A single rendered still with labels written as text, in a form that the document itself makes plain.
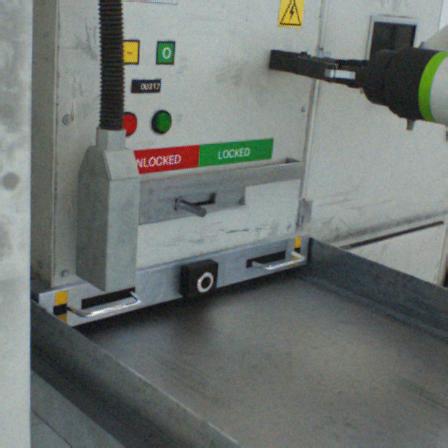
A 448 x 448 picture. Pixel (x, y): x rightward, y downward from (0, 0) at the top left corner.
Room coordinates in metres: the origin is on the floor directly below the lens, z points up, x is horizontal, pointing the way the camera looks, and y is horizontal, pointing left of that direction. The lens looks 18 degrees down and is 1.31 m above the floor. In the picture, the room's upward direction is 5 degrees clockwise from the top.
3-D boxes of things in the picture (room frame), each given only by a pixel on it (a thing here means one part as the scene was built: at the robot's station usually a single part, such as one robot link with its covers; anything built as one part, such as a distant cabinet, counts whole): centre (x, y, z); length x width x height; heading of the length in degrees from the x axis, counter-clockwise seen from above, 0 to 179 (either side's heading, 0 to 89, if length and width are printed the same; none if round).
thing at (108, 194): (0.86, 0.15, 1.04); 0.08 x 0.05 x 0.17; 44
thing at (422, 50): (0.97, -0.23, 1.23); 0.09 x 0.06 x 0.12; 135
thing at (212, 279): (1.04, 0.04, 0.90); 0.06 x 0.03 x 0.05; 134
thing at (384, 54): (1.02, -0.18, 1.23); 0.09 x 0.08 x 0.07; 45
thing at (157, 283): (1.07, 0.06, 0.90); 0.54 x 0.05 x 0.06; 134
